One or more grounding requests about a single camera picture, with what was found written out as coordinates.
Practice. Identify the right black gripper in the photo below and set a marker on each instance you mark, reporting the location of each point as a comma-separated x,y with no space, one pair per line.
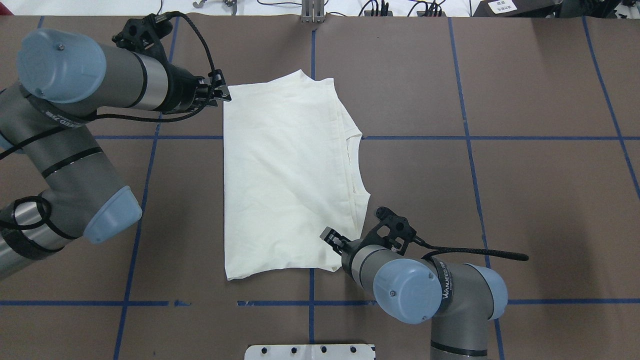
348,253

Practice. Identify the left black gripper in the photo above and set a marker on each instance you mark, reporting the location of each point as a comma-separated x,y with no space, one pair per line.
182,88

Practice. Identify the cream long-sleeve cat shirt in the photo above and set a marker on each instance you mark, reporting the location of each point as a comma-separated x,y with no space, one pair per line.
290,169

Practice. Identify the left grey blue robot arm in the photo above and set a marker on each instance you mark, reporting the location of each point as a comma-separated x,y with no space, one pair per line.
66,81

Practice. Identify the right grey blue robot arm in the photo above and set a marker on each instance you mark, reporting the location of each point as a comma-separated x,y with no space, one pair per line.
413,284

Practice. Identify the grey aluminium frame post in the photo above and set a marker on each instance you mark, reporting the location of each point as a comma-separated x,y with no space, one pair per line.
313,11

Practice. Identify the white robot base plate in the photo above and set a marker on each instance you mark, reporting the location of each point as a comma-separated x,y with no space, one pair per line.
341,351

